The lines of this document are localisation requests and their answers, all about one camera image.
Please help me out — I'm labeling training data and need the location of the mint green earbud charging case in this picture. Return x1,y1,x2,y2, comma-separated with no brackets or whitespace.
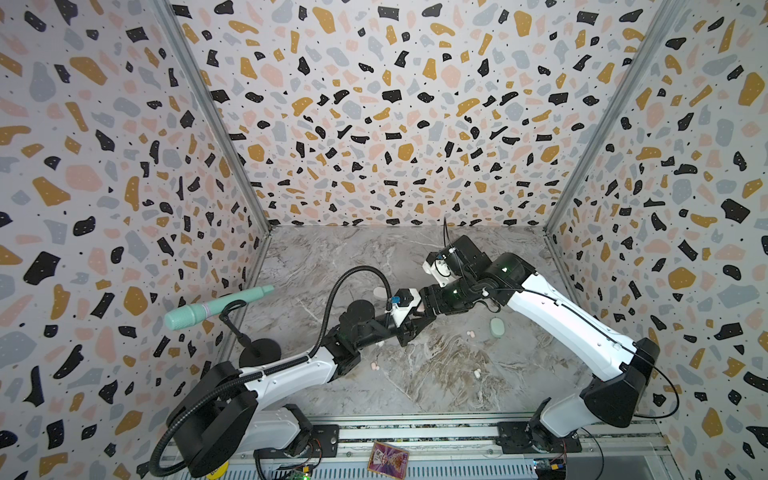
489,318,506,338

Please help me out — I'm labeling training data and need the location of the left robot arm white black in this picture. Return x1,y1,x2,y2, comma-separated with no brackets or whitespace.
149,292,437,477

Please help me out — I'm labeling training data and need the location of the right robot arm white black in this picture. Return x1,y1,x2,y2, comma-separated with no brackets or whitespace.
399,236,660,452

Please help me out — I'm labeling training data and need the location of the colourful card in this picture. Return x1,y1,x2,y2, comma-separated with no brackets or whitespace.
367,442,410,480

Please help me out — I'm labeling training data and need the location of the mint green microphone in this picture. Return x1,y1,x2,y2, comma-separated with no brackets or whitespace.
164,285,275,331

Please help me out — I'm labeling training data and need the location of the yellow round sticker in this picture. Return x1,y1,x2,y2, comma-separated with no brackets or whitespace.
206,462,229,480

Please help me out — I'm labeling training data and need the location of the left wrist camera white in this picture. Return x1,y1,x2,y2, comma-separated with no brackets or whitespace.
390,288,421,328

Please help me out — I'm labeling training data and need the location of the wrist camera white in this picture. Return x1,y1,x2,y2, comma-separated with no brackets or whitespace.
390,288,421,328
422,252,452,278

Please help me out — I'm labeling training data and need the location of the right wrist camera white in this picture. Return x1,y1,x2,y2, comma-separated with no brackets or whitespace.
422,252,452,278

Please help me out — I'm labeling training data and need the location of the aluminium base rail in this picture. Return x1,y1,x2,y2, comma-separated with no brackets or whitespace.
158,411,673,480

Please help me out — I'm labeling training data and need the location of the black corrugated cable conduit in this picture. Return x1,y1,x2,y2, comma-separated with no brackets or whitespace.
148,265,394,478

